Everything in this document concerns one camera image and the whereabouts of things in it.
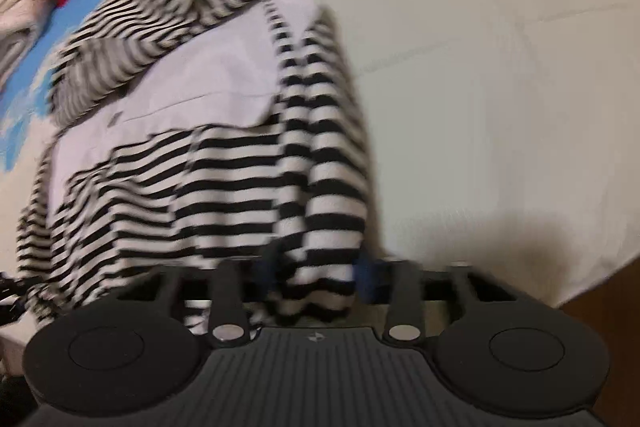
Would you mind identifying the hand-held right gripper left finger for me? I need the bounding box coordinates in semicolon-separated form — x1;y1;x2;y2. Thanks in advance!
120;257;277;349

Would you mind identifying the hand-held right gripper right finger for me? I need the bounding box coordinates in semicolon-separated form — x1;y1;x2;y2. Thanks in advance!
352;257;517;349

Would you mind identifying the black white striped shirt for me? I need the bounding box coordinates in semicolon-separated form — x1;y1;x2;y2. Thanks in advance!
15;0;382;339

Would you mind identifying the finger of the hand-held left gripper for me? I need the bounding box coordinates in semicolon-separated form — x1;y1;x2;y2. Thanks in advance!
0;272;32;324

